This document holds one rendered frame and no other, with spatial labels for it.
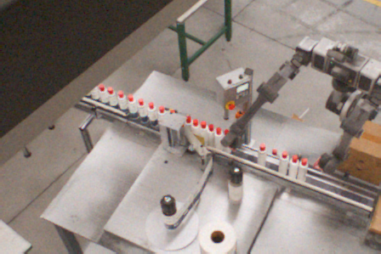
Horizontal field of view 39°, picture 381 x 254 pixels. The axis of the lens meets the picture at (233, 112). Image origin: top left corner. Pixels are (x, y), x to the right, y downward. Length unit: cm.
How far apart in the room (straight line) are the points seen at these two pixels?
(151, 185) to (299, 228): 91
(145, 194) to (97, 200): 30
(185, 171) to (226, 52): 217
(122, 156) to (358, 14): 323
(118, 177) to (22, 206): 127
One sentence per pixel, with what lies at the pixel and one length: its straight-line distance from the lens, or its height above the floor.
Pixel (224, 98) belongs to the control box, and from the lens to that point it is 296.
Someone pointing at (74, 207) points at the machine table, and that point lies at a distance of 334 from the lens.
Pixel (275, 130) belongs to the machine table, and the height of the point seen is 83.
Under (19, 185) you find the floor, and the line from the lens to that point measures 458.
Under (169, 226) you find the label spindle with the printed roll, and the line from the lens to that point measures 302.
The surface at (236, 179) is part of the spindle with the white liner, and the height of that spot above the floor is 114.
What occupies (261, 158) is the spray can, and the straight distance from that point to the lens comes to 320.
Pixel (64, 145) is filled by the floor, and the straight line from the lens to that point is 470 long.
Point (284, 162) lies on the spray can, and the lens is 316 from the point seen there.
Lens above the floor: 362
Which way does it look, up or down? 50 degrees down
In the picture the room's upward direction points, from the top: straight up
